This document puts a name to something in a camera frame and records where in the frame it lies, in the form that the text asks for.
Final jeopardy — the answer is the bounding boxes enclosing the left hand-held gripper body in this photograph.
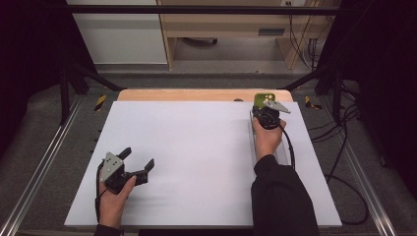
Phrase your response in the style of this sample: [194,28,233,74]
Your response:
[99,151,149,195]

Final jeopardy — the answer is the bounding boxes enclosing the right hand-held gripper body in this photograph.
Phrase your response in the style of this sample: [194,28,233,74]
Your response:
[251,98,292,131]

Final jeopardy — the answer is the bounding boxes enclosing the green phone case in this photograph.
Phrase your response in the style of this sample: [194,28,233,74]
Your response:
[254,92,276,110]

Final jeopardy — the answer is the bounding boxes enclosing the person's right hand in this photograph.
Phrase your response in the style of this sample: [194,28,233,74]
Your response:
[252,117,287,162]

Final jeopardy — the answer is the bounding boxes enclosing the person's left hand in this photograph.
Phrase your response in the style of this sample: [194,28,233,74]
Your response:
[97,175,138,228]

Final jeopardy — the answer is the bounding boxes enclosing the yellow black striped marker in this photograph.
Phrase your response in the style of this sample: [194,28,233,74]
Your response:
[93,94,108,112]
[304,95,324,110]

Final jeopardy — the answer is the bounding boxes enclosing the white table mat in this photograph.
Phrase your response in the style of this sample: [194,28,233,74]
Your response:
[64,100,342,229]

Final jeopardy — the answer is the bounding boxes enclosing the black metal stand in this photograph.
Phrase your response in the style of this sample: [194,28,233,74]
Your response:
[278,63,344,126]
[58,60,128,126]

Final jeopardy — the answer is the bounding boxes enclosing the wooden desk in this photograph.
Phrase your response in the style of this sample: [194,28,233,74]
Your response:
[156,0,332,71]

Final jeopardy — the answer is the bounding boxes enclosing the white cabinet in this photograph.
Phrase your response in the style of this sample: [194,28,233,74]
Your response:
[66,0,168,65]

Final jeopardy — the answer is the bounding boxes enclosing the black curtain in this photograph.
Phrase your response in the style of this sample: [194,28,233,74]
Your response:
[319,0,417,191]
[0,0,96,155]

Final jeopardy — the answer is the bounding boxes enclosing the left hand-held gripper cable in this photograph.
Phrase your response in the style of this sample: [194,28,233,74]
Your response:
[94,161,106,224]

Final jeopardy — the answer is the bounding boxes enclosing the hand-held gripper cable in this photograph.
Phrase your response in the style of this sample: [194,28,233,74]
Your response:
[94,161,106,224]
[278,122,297,171]

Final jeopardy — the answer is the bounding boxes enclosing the right hand-held gripper cable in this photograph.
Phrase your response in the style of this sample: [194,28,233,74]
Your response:
[278,122,297,171]

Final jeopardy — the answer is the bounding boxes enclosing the aluminium floor rail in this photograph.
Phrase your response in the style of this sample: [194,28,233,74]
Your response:
[0,94,85,236]
[323,97,398,236]

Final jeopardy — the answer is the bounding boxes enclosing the black floor cables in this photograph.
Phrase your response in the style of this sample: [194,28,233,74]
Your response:
[308,83,370,226]

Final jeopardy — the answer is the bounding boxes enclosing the black hanging cables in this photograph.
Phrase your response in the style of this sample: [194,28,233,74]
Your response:
[287,13,318,69]

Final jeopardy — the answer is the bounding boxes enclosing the black horizontal frame bar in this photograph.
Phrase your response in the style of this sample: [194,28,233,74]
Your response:
[65,4,342,16]

